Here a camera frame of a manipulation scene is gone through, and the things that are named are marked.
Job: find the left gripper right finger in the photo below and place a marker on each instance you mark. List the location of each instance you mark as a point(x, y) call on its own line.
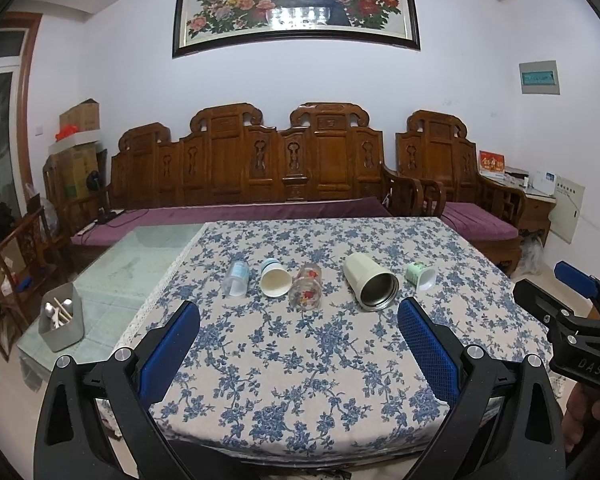
point(503, 420)

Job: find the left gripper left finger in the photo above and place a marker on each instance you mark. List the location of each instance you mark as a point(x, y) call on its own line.
point(70, 441)

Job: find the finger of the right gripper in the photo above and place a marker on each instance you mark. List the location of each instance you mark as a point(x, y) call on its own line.
point(575, 274)
point(547, 309)

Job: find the white blue paper cup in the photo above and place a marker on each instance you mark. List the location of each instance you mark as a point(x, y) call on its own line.
point(275, 280)

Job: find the green yogurt cup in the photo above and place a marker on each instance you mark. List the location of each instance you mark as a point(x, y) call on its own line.
point(422, 276)

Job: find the clear plastic cup blue label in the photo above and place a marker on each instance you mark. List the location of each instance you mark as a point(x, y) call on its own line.
point(236, 281)

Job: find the floral glass cup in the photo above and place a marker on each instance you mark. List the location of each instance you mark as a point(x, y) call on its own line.
point(306, 288)

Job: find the person's right hand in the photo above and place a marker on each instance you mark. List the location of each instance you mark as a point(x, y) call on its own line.
point(583, 404)

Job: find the wooden side table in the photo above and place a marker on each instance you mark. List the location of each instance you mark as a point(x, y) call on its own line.
point(531, 209)

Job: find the wooden chopsticks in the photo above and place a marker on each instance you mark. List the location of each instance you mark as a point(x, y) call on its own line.
point(62, 309)

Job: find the white spoon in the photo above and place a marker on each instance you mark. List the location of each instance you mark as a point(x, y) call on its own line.
point(53, 315)

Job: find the purple armchair cushion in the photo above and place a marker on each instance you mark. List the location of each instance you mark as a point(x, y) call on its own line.
point(475, 224)

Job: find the red gold sign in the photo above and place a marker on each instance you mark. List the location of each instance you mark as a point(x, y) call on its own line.
point(491, 163)

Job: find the small wooden chair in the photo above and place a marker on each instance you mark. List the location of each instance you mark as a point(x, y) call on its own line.
point(29, 266)

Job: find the cream steel tumbler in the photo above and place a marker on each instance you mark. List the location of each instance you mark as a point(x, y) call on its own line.
point(374, 286)

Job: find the carved wooden armchair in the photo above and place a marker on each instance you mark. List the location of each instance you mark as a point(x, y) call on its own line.
point(435, 150)

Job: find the blue floral tablecloth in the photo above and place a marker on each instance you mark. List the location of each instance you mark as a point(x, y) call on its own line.
point(335, 385)

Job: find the lower cardboard box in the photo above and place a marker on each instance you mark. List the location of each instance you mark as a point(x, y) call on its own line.
point(71, 167)

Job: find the cardboard box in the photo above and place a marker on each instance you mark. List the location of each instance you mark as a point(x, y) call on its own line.
point(84, 116)
point(71, 167)

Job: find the carved wooden sofa bench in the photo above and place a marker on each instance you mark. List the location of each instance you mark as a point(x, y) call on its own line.
point(329, 152)

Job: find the top cardboard box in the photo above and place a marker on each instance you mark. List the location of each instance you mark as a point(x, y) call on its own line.
point(84, 116)

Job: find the peacock framed painting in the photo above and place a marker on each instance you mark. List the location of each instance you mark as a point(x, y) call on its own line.
point(201, 25)

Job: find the lower white wall panel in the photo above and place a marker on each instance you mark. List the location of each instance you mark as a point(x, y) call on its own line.
point(565, 216)

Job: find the grey wall electrical panel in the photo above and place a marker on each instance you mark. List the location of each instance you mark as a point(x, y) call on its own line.
point(539, 78)

